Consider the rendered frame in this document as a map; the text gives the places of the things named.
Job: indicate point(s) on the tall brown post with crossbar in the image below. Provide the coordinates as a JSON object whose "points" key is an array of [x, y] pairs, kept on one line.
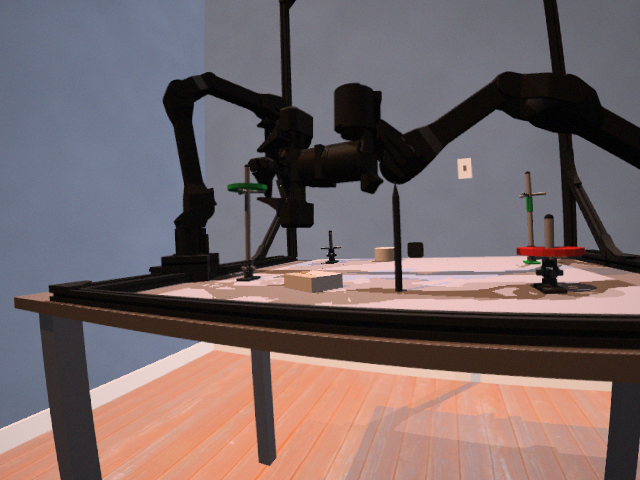
{"points": [[248, 270]]}

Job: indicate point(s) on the green ring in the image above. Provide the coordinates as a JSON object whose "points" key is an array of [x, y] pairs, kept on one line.
{"points": [[251, 186]]}

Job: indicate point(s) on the red flat disc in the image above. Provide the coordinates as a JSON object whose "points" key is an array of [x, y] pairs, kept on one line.
{"points": [[556, 251]]}

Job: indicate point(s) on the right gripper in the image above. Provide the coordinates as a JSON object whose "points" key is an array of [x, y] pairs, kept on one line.
{"points": [[265, 173]]}

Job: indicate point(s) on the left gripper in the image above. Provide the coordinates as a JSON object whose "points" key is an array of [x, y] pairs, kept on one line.
{"points": [[309, 166]]}

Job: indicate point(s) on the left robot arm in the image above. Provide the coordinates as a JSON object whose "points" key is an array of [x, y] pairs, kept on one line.
{"points": [[572, 107]]}

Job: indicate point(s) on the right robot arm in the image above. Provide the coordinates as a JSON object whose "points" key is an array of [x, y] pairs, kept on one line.
{"points": [[198, 201]]}

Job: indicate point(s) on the beige short cylinder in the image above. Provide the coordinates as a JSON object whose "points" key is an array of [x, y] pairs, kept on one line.
{"points": [[384, 254]]}

